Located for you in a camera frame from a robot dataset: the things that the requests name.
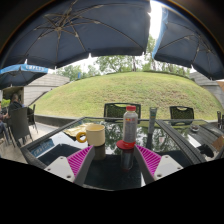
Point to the dark wicker chair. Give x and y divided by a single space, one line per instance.
20 125
181 115
115 111

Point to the dark wicker chairs group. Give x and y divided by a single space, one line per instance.
220 120

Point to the light blue parasol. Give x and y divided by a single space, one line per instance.
20 75

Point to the small glass ashtray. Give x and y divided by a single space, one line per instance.
195 128

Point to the person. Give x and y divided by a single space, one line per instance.
15 101
2 120

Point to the clear bottle with red cap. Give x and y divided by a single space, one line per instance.
130 125

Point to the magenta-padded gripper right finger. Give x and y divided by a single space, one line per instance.
151 161

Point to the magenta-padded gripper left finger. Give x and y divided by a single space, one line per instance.
80 161

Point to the flat round red coaster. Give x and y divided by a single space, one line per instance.
126 146

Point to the dark blue parasol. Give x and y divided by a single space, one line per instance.
83 30
190 43

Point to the grey squeeze tube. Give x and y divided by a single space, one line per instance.
152 116

